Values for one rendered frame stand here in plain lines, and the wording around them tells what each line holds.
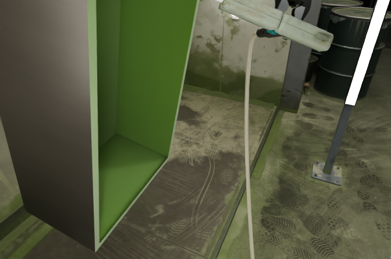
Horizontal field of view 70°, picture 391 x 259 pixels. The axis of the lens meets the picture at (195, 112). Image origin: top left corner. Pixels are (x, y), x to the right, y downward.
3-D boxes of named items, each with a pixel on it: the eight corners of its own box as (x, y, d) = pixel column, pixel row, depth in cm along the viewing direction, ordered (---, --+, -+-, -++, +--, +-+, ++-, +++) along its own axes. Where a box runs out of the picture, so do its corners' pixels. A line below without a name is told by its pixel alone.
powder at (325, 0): (363, 2, 344) (364, 0, 344) (358, 9, 306) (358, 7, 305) (318, -3, 370) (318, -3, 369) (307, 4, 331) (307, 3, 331)
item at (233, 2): (294, 39, 93) (341, 34, 71) (289, 53, 94) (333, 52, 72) (154, -21, 82) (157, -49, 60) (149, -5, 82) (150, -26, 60)
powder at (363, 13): (327, 8, 309) (327, 7, 309) (380, 10, 301) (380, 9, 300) (339, 19, 264) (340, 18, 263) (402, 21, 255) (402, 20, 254)
